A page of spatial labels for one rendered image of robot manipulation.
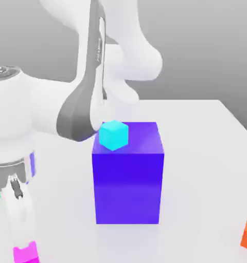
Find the large blue box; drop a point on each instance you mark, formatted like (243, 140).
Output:
(127, 185)

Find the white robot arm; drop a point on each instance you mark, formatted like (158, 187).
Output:
(12, 115)

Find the small magenta cube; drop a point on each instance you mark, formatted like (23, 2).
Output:
(24, 254)

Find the small cyan cube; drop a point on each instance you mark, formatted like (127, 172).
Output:
(113, 134)

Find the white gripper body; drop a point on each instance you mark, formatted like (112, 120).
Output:
(19, 222)

